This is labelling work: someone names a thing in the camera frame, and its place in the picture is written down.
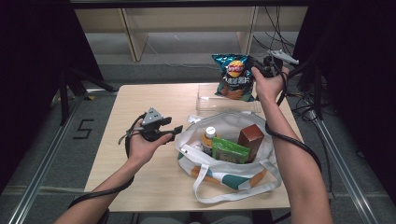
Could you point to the green snack packet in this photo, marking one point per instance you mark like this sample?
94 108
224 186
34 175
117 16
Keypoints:
230 152

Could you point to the person's right hand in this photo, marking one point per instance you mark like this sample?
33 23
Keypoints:
271 88

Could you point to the orange bottle with white cap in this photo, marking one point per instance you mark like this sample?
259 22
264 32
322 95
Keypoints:
208 140

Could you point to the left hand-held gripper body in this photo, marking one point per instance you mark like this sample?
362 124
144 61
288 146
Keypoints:
152 119

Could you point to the white canvas tote bag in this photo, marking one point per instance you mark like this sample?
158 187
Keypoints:
214 172

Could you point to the brown carton box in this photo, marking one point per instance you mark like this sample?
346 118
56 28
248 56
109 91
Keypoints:
250 137

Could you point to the beige wooden desk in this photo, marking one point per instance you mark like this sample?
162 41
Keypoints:
186 18

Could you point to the clear acrylic tray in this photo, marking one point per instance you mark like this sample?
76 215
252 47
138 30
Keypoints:
207 105

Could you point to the black metal stand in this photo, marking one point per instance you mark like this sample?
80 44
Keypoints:
63 96
317 93

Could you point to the blue potato chip bag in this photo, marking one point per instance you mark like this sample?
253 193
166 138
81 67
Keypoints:
233 84

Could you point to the aluminium floor rail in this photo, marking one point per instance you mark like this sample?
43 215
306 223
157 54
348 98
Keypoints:
351 183
40 174

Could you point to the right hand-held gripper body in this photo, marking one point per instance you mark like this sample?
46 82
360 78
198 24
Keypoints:
271 67

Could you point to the person's legs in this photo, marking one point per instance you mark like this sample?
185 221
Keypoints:
224 219

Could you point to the person's left hand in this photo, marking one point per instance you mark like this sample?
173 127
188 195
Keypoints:
141 151

